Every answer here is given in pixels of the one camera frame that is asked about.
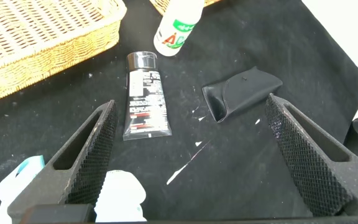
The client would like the black leather pouch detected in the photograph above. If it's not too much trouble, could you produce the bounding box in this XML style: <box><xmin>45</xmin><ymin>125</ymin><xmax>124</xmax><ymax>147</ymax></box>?
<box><xmin>201</xmin><ymin>66</ymin><xmax>283</xmax><ymax>123</ymax></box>

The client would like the black cleanser tube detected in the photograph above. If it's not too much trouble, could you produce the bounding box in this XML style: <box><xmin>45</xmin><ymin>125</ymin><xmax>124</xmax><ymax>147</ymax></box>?
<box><xmin>122</xmin><ymin>51</ymin><xmax>173</xmax><ymax>141</ymax></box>

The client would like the wicker basket holding household items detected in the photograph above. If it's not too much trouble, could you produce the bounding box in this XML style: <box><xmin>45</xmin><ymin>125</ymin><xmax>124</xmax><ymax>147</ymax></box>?
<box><xmin>0</xmin><ymin>0</ymin><xmax>127</xmax><ymax>108</ymax></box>

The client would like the wicker basket holding food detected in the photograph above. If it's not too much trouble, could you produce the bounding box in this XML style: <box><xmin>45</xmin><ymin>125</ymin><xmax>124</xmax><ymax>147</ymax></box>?
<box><xmin>149</xmin><ymin>0</ymin><xmax>222</xmax><ymax>16</ymax></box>

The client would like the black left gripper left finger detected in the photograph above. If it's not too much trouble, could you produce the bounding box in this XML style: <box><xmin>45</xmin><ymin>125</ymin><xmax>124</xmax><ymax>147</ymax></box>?
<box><xmin>7</xmin><ymin>100</ymin><xmax>119</xmax><ymax>218</ymax></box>

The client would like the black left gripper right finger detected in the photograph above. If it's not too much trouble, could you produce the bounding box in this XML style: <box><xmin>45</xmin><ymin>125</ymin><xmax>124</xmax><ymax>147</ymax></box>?
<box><xmin>265</xmin><ymin>93</ymin><xmax>358</xmax><ymax>217</ymax></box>

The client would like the light blue bath loofah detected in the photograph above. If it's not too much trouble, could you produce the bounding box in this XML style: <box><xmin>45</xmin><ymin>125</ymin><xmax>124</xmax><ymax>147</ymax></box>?
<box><xmin>0</xmin><ymin>155</ymin><xmax>147</xmax><ymax>224</ymax></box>

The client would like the white milk drink bottle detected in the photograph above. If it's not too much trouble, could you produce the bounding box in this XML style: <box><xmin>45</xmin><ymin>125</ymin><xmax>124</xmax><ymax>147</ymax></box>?
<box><xmin>153</xmin><ymin>0</ymin><xmax>205</xmax><ymax>57</ymax></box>

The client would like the black tablecloth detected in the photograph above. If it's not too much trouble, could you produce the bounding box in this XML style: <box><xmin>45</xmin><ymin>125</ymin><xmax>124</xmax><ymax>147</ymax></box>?
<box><xmin>0</xmin><ymin>0</ymin><xmax>358</xmax><ymax>224</ymax></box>

